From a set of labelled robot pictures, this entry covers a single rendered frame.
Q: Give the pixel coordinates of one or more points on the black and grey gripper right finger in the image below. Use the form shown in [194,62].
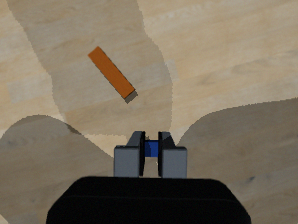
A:
[172,159]

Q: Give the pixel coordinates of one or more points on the orange rectangular bar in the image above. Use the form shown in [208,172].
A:
[111,72]

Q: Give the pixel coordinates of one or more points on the small dark blue cube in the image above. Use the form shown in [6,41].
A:
[151,148]

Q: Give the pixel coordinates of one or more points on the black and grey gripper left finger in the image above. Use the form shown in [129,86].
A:
[129,159]

